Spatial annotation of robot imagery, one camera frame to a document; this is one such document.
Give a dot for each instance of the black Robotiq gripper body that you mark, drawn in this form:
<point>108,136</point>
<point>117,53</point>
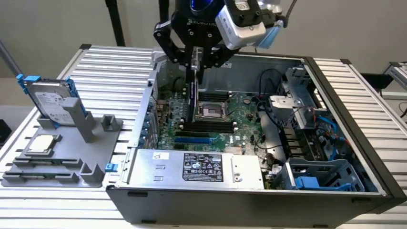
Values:
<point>193,28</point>

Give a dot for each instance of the RAM memory stick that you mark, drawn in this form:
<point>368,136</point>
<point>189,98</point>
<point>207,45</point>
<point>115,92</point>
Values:
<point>193,95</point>

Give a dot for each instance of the black RAM slot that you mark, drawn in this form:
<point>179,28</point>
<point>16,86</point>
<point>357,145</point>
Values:
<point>208,132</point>
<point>212,122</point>
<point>211,126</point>
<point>209,129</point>

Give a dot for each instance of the black expansion slot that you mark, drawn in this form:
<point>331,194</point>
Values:
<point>192,135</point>

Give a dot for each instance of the blue expansion slot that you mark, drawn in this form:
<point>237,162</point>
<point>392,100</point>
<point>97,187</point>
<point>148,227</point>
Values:
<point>192,140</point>

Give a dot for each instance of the thin black pole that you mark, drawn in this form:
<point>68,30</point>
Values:
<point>163,9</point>

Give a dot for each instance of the black stand pole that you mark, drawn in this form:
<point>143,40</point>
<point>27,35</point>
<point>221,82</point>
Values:
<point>116,21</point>

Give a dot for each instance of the round coin battery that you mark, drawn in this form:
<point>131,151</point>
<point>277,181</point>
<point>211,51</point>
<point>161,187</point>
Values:
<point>247,100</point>

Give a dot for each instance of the CPU socket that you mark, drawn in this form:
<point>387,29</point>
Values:
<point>212,112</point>

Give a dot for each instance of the silver metal drive cage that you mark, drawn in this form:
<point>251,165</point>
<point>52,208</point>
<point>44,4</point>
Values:
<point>301,102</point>

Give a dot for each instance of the green motherboard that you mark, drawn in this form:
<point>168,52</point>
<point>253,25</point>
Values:
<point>221,140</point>

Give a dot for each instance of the silver chipset heat sink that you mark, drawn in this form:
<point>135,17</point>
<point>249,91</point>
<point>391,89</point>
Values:
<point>233,150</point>

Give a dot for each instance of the silver hard disk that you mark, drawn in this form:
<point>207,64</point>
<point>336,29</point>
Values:
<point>53,105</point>

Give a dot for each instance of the black box behind table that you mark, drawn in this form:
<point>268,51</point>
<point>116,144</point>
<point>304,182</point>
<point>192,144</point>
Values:
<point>375,81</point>

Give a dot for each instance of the grey parts rack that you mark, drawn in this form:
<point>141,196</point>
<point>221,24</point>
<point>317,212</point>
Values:
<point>101,148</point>

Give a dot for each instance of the silver power supply unit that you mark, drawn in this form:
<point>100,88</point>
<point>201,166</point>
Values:
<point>168,171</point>

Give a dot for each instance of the slatted metal side table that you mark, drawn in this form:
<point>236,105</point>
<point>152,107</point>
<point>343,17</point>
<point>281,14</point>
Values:
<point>396,71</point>

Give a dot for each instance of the small blue clip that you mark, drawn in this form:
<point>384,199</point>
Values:
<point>109,167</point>

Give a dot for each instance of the silver CPU chip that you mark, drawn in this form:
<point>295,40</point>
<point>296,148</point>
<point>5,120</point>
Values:
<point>44,143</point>

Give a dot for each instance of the blue disk bay latch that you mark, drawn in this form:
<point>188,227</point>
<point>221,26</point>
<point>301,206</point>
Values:
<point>307,182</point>

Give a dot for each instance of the black open PC case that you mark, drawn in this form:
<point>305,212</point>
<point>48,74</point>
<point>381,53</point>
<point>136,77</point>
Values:
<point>221,205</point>

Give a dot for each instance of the black object at edge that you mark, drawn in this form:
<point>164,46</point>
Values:
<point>4,132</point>

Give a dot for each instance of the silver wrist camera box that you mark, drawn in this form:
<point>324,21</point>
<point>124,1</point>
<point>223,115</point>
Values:
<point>243,35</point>

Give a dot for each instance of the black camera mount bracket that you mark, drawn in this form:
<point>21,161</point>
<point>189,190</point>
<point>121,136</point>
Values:
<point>244,13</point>

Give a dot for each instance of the grey air duct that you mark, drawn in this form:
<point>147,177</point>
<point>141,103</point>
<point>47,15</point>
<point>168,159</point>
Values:
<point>271,138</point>

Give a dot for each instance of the blue disk carrier frame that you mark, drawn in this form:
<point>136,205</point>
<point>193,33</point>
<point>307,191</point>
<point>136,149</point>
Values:
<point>31,78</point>

